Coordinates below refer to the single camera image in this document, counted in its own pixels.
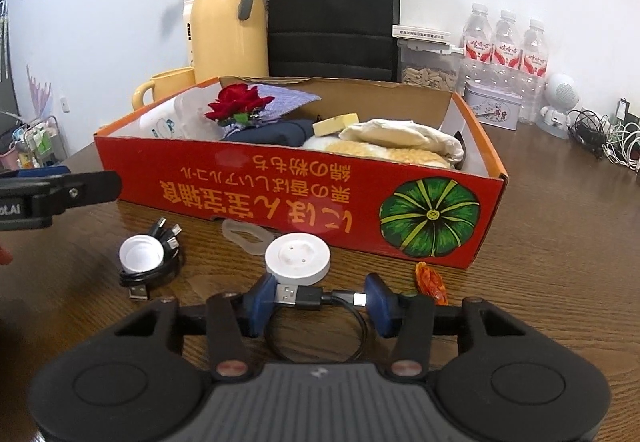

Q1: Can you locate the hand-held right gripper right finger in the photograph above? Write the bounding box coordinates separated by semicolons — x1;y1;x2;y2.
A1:
364;273;526;378

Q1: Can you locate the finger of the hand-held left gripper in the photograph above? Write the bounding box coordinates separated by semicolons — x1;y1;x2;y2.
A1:
0;165;71;181
0;170;123;219

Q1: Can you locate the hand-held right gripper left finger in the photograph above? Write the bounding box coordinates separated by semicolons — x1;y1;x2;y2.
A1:
115;273;277;380

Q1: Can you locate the short black usb cable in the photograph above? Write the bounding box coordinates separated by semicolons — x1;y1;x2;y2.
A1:
265;283;368;364

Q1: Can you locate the white bottle cap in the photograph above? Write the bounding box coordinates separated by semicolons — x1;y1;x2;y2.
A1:
119;234;165;274

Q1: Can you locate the clear cotton swab box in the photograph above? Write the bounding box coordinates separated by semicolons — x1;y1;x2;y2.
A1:
139;89;221;141

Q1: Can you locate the red cardboard box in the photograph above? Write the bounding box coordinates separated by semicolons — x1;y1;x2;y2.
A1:
94;76;508;270

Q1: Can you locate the yellow white plush toy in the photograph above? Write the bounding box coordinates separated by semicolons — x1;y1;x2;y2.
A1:
305;136;453;169

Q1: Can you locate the red rose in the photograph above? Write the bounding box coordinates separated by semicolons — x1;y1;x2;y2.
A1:
204;83;276;127

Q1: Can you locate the navy blue pouch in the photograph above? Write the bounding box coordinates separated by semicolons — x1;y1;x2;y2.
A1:
220;118;316;145

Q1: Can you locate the white cloth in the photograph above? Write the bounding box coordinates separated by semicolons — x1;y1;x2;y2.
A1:
340;118;466;160

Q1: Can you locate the purple cloth pouch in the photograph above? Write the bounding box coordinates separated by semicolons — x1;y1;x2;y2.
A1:
220;82;322;129

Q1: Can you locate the white storage rack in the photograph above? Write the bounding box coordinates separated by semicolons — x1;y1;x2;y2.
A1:
0;117;68;173

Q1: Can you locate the orange candy wrapper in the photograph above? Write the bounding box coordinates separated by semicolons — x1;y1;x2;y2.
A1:
414;262;448;305

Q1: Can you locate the white round charger puck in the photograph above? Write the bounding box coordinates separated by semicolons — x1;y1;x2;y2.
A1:
264;232;332;286

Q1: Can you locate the yellow mug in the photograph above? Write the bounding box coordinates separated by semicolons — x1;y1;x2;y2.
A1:
131;66;196;111

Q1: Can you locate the white milk carton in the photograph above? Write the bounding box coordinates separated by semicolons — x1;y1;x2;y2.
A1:
182;0;197;68

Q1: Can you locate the pale yellow block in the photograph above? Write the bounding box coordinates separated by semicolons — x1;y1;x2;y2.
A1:
312;113;361;137

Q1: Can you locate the yellow thermos jug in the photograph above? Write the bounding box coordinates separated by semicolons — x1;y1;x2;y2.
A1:
191;0;268;83

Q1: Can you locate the silver tin box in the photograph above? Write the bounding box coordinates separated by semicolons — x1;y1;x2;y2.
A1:
464;82;522;130

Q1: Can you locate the clear seed container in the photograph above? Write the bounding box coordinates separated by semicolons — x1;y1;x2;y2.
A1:
397;39;463;92

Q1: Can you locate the white robot toy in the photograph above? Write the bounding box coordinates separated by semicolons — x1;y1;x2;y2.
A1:
539;72;581;139

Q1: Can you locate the small flat white box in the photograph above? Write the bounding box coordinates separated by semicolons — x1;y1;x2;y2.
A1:
392;25;453;42

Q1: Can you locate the red label water bottle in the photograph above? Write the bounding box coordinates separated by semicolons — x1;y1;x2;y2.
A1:
492;10;522;92
519;19;548;125
461;3;493;82

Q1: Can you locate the black paper bag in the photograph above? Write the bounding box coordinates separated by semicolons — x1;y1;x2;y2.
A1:
267;0;401;83

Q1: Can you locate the clear silicone ring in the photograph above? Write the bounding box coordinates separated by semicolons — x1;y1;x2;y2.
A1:
221;218;273;257

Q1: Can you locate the purple wall decal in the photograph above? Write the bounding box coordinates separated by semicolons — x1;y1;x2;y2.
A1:
27;66;56;120

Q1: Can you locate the black braided charging cable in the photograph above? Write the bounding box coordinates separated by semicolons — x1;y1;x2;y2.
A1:
119;217;185;301

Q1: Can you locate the black cable tangle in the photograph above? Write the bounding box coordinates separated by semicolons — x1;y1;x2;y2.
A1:
570;109;613;157

